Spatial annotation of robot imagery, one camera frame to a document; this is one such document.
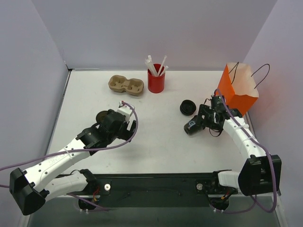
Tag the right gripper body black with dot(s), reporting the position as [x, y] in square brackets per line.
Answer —
[203, 117]

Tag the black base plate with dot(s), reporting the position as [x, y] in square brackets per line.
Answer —
[183, 190]

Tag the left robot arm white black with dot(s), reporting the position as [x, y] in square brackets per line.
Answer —
[33, 187]

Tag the wrapped white straw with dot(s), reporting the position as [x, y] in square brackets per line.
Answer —
[163, 72]
[150, 66]
[162, 64]

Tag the dark coffee cup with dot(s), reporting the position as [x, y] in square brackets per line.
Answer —
[193, 126]
[100, 116]

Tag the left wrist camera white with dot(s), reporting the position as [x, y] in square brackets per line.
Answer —
[125, 110]

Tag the red straw holder cup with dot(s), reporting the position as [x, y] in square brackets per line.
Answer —
[155, 84]

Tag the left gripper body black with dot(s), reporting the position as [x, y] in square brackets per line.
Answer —
[129, 132]

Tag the orange paper bag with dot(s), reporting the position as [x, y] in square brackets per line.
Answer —
[238, 86]

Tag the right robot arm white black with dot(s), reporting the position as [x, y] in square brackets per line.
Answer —
[261, 171]

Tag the brown cardboard cup carrier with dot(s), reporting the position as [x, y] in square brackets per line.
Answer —
[120, 84]

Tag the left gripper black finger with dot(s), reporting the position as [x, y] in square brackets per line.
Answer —
[133, 125]
[127, 134]

